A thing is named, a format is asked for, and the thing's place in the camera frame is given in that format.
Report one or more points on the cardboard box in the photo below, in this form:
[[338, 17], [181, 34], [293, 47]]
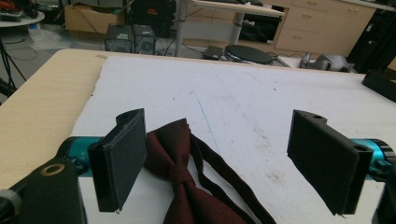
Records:
[[90, 18]]

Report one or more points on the clear plastic bag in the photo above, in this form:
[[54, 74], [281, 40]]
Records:
[[43, 37]]

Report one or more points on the black computer case with fan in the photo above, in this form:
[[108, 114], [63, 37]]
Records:
[[144, 39]]

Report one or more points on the grey machine part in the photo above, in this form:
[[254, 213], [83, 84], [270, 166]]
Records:
[[325, 62]]

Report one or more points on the black tripod stand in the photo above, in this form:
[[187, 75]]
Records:
[[7, 70]]

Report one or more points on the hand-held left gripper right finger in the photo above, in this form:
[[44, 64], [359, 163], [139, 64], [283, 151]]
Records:
[[327, 161]]

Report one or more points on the white foam mat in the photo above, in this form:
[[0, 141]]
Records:
[[243, 124]]

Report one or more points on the wooden desk with metal legs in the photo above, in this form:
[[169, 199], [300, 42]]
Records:
[[224, 18]]

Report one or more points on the round white table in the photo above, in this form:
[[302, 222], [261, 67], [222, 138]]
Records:
[[19, 18]]

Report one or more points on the small black flat box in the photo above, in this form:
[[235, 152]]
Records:
[[213, 52]]

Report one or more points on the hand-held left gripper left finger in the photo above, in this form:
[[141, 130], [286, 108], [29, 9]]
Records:
[[120, 161]]

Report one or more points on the wooden drawer cabinet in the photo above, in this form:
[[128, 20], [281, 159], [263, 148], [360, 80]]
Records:
[[320, 26]]

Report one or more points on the dark red bow tie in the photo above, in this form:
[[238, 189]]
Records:
[[186, 180]]

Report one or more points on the round black disc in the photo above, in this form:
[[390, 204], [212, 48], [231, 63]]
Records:
[[248, 54]]

